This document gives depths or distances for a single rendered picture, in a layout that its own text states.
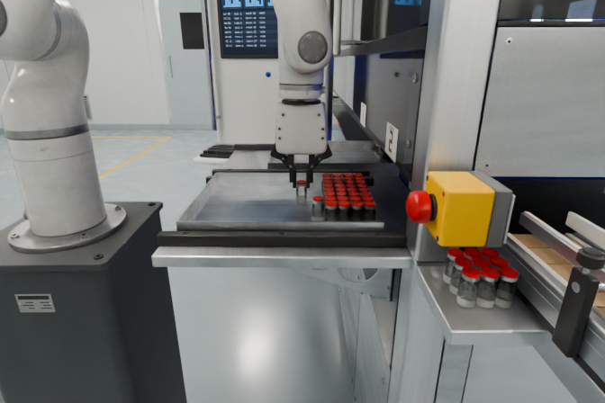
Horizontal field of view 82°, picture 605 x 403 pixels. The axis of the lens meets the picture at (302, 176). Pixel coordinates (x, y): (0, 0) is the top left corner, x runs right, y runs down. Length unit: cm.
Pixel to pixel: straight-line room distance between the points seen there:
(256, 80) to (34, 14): 98
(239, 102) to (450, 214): 122
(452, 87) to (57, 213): 65
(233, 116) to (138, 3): 520
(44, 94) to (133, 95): 603
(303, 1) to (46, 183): 51
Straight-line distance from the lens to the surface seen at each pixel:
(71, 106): 70
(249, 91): 150
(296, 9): 56
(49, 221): 74
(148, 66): 656
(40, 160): 71
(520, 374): 77
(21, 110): 70
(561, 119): 56
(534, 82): 53
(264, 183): 82
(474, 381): 75
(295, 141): 66
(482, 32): 49
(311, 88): 64
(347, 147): 115
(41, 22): 65
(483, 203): 43
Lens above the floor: 117
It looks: 19 degrees down
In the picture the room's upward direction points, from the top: straight up
